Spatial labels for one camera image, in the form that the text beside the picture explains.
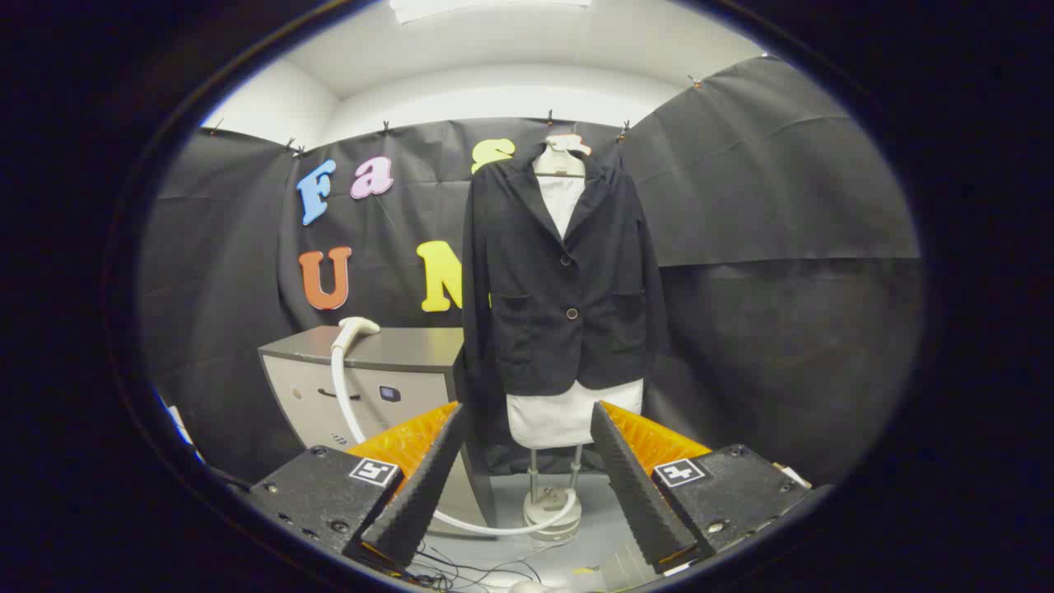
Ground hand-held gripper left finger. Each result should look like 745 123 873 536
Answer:
247 401 470 573

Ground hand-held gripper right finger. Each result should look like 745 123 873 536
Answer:
590 401 814 575

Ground black button jacket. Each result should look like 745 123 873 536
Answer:
460 147 669 398

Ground white dress form mannequin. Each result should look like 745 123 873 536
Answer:
504 134 646 542

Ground grey cabinet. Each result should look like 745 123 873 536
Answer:
257 326 497 530

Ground black backdrop cloth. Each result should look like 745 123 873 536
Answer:
136 54 925 487

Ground ceiling light panel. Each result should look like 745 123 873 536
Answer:
389 0 594 24

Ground black floor cables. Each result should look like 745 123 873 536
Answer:
402 539 546 591

